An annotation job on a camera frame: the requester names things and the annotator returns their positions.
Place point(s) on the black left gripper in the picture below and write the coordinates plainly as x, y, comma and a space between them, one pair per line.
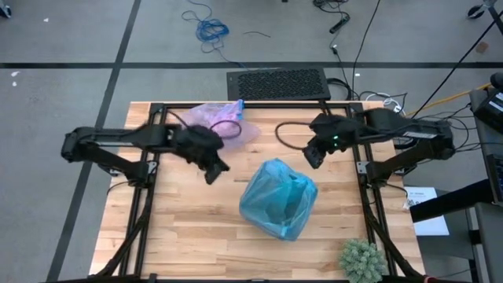
196, 155

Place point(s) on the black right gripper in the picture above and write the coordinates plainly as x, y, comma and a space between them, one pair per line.
334, 139

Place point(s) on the brown trash bin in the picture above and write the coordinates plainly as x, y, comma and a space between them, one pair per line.
288, 204

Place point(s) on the pink translucent trash bag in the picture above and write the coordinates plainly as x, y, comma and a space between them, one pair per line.
212, 116

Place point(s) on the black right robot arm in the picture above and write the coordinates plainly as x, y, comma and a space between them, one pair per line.
408, 131

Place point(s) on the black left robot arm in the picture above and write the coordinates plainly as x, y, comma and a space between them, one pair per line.
114, 135

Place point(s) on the black perforated floor mat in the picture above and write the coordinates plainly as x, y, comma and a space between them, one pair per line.
279, 83

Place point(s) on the white power strip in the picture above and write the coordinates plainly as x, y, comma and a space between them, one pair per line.
396, 107

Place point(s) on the green artificial plant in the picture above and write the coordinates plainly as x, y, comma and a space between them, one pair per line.
362, 261

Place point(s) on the printed white document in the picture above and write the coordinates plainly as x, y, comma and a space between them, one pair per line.
428, 226

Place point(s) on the black power strip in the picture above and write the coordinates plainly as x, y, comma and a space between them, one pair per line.
340, 24

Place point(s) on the black flat bar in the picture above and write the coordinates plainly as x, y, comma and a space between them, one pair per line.
452, 201

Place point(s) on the black labelled device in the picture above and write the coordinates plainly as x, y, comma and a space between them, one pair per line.
491, 110

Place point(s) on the black chair caster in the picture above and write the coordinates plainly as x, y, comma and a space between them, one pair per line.
476, 12

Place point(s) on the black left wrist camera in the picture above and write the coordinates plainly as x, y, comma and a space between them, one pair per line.
206, 138

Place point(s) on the black aluminium table frame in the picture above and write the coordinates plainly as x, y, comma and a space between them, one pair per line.
255, 105

